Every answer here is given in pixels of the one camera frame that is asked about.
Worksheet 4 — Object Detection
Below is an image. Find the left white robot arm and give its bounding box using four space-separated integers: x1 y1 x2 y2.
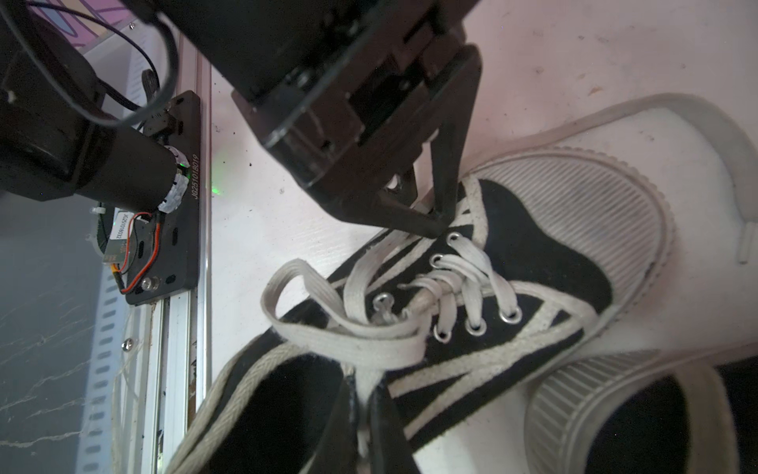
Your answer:
1 1 482 237

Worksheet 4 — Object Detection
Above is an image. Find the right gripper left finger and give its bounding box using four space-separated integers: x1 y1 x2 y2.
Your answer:
307 376 359 474

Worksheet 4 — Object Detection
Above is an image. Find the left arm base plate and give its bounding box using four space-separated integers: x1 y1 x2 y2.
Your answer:
94 91 203 306

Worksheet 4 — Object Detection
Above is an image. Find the black canvas sneaker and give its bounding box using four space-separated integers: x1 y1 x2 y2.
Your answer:
166 147 675 473
525 344 757 474

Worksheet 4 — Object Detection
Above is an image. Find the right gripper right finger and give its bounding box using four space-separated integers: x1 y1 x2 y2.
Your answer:
368 384 420 474

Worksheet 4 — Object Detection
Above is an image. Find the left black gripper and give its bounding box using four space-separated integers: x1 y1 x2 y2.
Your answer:
128 1 482 237

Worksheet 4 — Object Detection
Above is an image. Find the aluminium rail with vents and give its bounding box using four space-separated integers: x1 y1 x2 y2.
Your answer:
74 37 212 473

